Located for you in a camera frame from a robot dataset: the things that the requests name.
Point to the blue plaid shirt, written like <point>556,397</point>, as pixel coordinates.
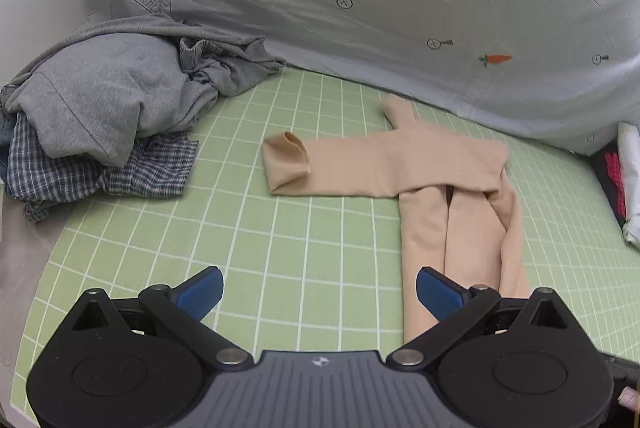
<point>145,173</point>

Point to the green grid mat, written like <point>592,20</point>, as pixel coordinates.
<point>300,248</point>

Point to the grey sweatshirt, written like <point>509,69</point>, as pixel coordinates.
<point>100,98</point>

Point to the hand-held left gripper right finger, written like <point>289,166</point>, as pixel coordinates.
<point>440,294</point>

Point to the beige garment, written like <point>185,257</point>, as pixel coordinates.
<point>375,168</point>

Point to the person's right hand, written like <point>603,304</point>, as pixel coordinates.
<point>630,397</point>

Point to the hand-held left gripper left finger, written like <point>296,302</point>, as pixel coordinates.
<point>200,293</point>

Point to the grey carrot print sheet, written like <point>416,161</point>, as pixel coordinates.
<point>350,8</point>

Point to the blue jeans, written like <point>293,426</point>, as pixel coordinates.
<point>6,135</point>

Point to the pale grey underlay sheet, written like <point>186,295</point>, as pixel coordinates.
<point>25,268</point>

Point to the white cloth bundle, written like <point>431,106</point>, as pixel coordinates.
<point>631,188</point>

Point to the black item with pink pattern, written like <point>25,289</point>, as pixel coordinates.
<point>612,178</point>

